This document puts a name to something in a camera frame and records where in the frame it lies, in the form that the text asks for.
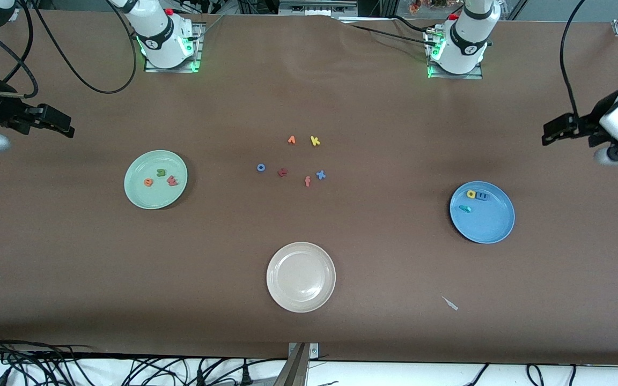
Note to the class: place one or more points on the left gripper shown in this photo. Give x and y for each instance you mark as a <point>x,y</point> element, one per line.
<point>589,124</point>

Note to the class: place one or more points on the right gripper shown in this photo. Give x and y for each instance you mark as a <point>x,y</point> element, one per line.
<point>2,110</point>

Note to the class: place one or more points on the blue foam letter m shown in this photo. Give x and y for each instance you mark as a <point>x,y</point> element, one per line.
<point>483,196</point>

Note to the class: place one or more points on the pink foam letter w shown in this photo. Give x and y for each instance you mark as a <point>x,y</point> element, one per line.
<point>173,182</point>

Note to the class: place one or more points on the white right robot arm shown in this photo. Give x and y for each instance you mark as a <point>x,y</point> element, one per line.
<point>159,37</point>

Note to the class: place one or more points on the blue plate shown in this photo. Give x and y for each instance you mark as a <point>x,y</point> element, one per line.
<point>488,225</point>

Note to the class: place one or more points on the light green plate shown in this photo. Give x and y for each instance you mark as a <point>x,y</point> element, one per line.
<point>151,198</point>

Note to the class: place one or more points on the brown table cover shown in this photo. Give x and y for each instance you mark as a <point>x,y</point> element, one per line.
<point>73,268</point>

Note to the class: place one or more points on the orange background object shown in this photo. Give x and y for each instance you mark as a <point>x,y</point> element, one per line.
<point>415,6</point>

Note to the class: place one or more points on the dark red foam letter t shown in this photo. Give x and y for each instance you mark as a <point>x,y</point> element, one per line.
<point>282,172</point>

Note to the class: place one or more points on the black power plug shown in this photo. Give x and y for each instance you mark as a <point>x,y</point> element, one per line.
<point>200,375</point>
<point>244,374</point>

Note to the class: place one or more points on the beige plate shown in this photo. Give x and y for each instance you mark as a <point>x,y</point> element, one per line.
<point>301,277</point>

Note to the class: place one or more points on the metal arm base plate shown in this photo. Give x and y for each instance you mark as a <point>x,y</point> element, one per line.
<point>169,70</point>
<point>454,76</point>

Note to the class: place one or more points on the grey metal frame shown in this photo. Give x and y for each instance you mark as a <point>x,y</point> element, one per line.
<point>314,8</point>

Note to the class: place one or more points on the grey metal camera post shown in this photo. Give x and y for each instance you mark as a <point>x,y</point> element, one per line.
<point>295,370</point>

